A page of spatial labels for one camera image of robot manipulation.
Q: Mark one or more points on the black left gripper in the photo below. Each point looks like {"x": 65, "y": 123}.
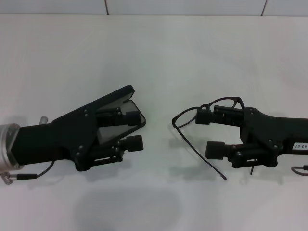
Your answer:
{"x": 48, "y": 142}

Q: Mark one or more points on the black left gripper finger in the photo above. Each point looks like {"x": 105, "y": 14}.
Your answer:
{"x": 133, "y": 118}

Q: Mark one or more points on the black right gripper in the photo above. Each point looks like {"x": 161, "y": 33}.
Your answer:
{"x": 276, "y": 132}

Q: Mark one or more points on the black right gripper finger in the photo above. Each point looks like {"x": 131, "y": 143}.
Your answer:
{"x": 135, "y": 144}

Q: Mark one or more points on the black thin-framed glasses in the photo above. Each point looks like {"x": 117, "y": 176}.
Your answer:
{"x": 204, "y": 105}

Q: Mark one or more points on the black glasses case grey lining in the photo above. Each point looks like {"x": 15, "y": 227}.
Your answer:
{"x": 120, "y": 92}

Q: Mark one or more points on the black zip tie tail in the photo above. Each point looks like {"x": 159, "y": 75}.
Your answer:
{"x": 252, "y": 170}

